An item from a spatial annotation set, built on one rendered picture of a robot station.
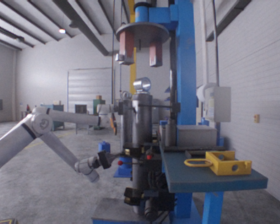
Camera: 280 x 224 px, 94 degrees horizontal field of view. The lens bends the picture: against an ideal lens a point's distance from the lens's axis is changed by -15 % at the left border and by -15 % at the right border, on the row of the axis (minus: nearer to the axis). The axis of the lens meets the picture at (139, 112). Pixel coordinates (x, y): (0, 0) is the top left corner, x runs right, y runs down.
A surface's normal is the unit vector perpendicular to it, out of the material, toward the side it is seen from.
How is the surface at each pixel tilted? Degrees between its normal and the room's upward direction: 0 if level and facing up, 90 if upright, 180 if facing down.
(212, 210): 90
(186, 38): 90
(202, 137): 90
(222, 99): 90
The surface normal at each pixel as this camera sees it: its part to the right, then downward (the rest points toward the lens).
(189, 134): -0.07, 0.04
